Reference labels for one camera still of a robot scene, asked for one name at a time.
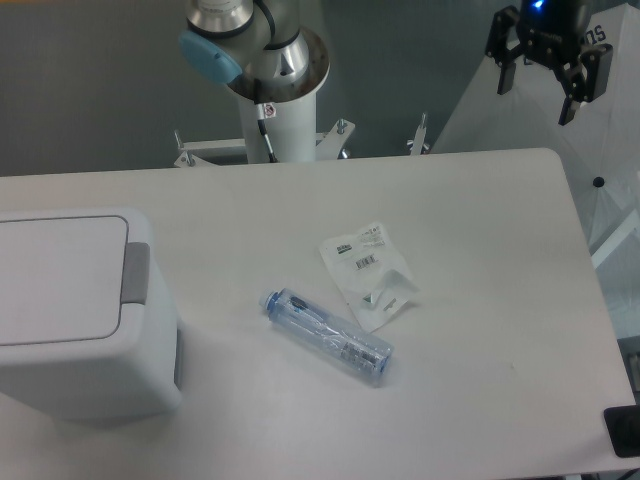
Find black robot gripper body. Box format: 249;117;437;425
506;1;594;68

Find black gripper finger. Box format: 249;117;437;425
485;6;522;95
557;43;614;126

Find white trash can body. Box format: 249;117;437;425
1;207;184;421

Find white trash can lid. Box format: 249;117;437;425
1;216;128;346

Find clear plastic packaging bag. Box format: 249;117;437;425
319;222;418;332

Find black device at table edge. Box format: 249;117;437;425
603;405;640;458

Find clear plastic water bottle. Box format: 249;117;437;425
259;288;394;385

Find grey lid push button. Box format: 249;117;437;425
121;242;150;305

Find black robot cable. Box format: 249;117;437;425
252;77;279;164

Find white metal base frame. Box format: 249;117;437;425
172;112;432;169

